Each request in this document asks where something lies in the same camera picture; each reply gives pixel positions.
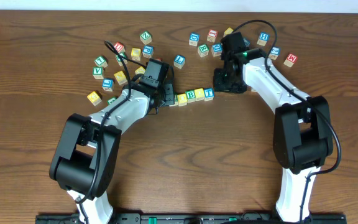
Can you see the yellow block middle left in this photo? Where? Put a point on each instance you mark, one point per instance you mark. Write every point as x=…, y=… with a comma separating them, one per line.
x=140, y=70

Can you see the red M wooden block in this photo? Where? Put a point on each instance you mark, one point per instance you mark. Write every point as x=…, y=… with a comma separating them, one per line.
x=290, y=60

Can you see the blue L block left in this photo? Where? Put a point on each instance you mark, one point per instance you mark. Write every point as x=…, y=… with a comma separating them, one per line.
x=108, y=84

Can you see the green V wooden block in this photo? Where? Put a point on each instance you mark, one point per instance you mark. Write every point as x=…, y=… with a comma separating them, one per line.
x=98, y=73

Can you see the blue P wooden block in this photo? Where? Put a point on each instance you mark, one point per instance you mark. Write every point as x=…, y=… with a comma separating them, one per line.
x=148, y=51

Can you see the green block near top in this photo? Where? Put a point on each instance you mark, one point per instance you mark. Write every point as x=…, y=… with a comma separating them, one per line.
x=146, y=37

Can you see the blue D wooden block lower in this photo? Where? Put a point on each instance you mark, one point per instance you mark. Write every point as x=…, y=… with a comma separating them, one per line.
x=216, y=50

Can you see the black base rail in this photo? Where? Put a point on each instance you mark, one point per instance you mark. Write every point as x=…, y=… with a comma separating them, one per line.
x=135, y=218

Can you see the green r wooden block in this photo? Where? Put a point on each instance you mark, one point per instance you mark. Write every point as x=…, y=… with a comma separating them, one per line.
x=175, y=103
x=203, y=50

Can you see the green L wooden block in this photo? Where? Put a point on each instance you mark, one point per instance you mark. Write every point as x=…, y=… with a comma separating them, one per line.
x=101, y=62

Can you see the blue T wooden block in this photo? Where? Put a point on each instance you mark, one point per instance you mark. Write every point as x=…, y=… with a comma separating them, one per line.
x=208, y=94

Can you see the yellow O wooden block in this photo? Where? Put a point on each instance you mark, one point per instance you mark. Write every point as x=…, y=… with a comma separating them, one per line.
x=182, y=99
x=199, y=94

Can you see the blue D wooden block upper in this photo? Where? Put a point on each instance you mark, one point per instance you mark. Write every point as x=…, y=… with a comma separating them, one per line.
x=194, y=39

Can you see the green B wooden block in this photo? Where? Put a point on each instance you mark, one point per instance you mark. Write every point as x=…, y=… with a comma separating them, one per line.
x=190, y=95

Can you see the blue X wooden block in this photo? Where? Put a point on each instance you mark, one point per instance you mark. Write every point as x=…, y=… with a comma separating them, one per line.
x=247, y=43

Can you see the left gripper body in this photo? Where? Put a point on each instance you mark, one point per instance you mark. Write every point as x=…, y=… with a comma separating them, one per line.
x=169, y=94

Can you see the yellow block lower middle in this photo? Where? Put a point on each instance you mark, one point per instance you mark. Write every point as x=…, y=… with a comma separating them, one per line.
x=120, y=77

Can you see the blue H wooden block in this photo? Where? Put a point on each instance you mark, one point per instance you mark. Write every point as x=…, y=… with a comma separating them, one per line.
x=263, y=39

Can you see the yellow block upper left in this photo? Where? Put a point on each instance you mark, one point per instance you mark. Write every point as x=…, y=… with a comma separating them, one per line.
x=136, y=54

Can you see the blue d wooden block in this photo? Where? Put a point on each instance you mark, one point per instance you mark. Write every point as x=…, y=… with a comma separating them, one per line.
x=194, y=39
x=216, y=50

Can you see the yellow top wooden block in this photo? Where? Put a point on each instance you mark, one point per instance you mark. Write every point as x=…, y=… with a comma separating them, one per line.
x=228, y=31

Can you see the red I wooden block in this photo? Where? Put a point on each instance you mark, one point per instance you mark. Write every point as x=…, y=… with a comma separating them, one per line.
x=212, y=35

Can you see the red U wooden block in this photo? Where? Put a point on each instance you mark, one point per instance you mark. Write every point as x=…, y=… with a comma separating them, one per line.
x=119, y=47

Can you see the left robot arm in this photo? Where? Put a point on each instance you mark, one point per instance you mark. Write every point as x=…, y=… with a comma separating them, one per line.
x=85, y=158

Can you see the blue L wooden block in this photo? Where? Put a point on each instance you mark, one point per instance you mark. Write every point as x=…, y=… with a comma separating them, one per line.
x=179, y=61

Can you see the blue 2 wooden block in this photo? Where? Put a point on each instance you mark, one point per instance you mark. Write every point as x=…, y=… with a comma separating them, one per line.
x=274, y=53

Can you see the green G wooden block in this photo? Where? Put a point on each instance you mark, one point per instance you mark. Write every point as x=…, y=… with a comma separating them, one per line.
x=121, y=59

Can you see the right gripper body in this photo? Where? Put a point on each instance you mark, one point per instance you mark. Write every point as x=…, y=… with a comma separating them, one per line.
x=224, y=81

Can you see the yellow block far left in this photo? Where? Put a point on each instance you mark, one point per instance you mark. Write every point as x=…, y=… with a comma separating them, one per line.
x=94, y=98

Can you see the green 4 wooden block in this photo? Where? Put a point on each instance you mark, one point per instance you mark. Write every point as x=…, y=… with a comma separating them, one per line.
x=111, y=100

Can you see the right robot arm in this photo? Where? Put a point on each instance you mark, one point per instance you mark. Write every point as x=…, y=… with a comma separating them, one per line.
x=303, y=136

